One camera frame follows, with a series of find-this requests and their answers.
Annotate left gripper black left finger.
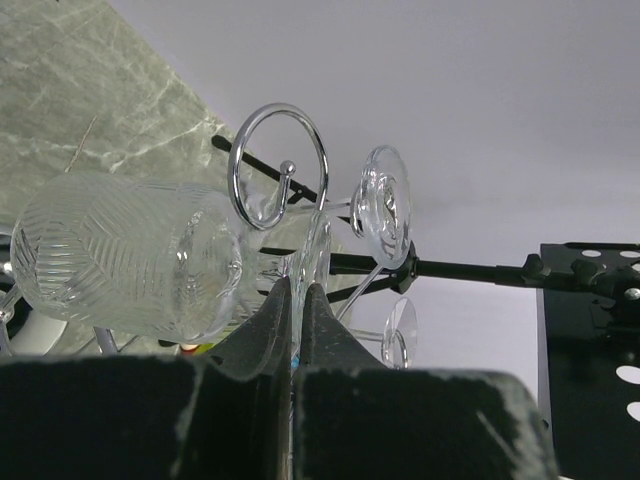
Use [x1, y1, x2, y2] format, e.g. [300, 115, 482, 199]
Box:
[1, 278, 292, 479]

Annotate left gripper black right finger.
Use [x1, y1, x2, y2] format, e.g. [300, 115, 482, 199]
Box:
[292, 285, 559, 479]

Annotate clear wine glass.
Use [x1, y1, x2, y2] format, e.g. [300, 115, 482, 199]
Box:
[349, 297, 419, 370]

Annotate chrome wine glass rack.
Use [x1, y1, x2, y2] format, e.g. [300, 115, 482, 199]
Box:
[0, 102, 381, 356]

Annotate colourful lego toy car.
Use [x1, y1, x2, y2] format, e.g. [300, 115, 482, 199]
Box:
[179, 343, 214, 356]

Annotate black perforated music stand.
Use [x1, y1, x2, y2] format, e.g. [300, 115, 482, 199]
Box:
[209, 132, 640, 480]

